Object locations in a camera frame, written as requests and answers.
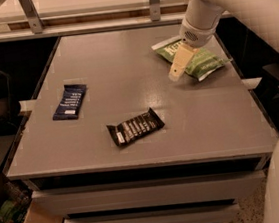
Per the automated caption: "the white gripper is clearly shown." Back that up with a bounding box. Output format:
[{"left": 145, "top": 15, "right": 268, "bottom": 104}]
[{"left": 168, "top": 19, "right": 215, "bottom": 81}]

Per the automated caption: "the green jalapeno chip bag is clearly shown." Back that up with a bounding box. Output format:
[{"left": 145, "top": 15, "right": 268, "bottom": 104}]
[{"left": 151, "top": 36, "right": 229, "bottom": 82}]

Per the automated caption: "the black rxbar chocolate bar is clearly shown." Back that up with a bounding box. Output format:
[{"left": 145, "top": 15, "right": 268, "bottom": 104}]
[{"left": 107, "top": 108, "right": 165, "bottom": 147}]

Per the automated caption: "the blue rxbar blueberry bar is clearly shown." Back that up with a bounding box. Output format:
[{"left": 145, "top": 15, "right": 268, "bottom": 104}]
[{"left": 52, "top": 84, "right": 87, "bottom": 121}]

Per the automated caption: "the white upper shelf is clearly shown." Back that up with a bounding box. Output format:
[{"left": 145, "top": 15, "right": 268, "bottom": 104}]
[{"left": 0, "top": 0, "right": 194, "bottom": 27}]

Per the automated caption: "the middle metal shelf bracket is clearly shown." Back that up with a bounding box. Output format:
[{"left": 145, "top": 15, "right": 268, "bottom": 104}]
[{"left": 149, "top": 0, "right": 161, "bottom": 21}]

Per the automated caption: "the metal shelf bracket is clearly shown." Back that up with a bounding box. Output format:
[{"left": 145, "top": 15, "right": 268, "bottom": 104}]
[
  {"left": 149, "top": 0, "right": 161, "bottom": 21},
  {"left": 18, "top": 0, "right": 44, "bottom": 34}
]

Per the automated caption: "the left metal shelf bracket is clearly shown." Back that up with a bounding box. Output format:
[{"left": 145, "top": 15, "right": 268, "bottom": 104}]
[{"left": 18, "top": 0, "right": 44, "bottom": 34}]

